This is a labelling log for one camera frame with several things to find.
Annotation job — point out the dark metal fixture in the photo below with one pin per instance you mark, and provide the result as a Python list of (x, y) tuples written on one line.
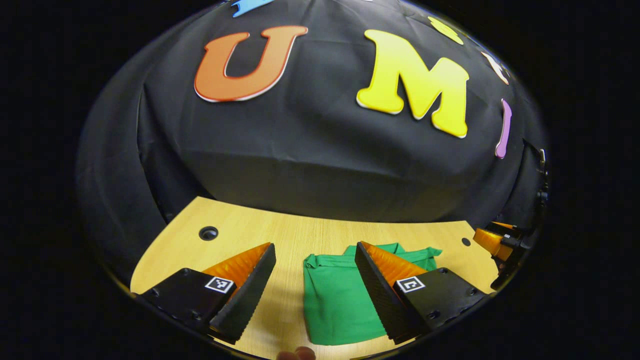
[(542, 160)]

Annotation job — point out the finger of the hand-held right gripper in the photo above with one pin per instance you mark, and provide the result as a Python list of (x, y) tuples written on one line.
[(512, 243), (507, 228)]

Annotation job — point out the green T-shirt with blue trim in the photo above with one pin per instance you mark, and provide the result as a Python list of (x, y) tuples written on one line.
[(335, 300)]

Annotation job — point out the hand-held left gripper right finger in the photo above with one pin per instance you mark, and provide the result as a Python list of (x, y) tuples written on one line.
[(380, 300)]

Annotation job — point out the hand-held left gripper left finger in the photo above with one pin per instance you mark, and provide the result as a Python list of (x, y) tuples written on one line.
[(250, 300)]

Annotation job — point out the black backdrop cloth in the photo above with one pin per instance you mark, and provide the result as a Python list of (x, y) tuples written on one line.
[(310, 150)]

